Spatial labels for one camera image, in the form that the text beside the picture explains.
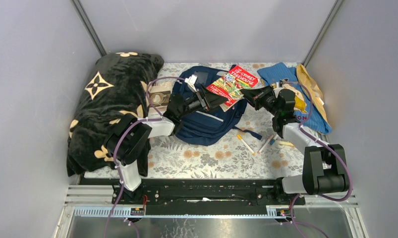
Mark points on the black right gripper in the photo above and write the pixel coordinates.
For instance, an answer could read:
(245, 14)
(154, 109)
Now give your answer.
(250, 95)

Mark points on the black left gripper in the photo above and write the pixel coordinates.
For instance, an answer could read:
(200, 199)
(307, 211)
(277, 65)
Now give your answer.
(201, 98)

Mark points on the red treehouse book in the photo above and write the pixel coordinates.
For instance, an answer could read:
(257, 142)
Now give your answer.
(230, 84)

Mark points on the navy blue backpack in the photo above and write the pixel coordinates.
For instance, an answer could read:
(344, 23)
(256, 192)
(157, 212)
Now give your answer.
(207, 128)

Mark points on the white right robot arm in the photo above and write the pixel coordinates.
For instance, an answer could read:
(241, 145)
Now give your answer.
(324, 167)

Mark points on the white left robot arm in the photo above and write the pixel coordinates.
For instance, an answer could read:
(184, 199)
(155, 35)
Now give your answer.
(130, 135)

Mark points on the yellow snack bag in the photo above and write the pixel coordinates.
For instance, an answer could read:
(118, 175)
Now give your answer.
(306, 80)

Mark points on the yellow capped white marker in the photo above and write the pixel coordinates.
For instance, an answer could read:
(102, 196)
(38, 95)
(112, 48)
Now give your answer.
(245, 144)

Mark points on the blue capped white marker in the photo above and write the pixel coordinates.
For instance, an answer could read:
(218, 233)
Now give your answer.
(273, 139)

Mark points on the beige tape box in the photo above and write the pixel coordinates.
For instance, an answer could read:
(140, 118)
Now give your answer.
(160, 94)

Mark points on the orange capped white marker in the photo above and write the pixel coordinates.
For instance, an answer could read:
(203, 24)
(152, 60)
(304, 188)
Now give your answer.
(265, 144)

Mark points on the floral table mat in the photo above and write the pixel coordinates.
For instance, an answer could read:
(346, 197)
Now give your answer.
(171, 158)

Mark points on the blue pikachu cloth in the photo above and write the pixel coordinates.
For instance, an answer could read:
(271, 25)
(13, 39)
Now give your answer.
(306, 111)

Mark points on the yellow highlighter pen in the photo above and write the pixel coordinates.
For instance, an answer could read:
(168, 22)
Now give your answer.
(284, 143)

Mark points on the black floral blanket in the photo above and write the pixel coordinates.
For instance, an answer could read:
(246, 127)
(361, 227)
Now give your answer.
(116, 87)

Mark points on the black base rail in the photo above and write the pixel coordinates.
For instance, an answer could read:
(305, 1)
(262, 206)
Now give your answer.
(206, 197)

